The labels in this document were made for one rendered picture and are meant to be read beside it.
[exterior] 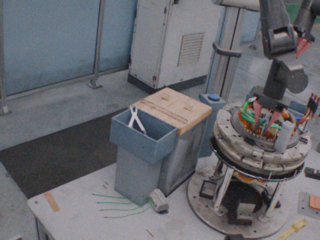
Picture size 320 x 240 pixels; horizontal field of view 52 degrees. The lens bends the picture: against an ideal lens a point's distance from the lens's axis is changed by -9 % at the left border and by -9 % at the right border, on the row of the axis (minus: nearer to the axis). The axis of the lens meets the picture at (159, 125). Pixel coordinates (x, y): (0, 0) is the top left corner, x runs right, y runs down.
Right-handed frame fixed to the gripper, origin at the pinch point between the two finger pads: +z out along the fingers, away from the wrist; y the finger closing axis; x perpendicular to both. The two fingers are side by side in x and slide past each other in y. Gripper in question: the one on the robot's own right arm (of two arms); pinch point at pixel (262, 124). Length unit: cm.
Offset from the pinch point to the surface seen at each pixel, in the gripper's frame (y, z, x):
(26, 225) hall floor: -103, 118, 12
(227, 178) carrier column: -4.7, 21.8, 2.0
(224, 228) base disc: 1.0, 37.1, -2.6
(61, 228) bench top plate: -41, 41, -31
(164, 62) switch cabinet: -117, 69, 206
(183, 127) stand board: -22.2, 10.8, 1.1
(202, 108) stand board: -21.8, 10.0, 16.3
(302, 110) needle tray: 11, 10, 51
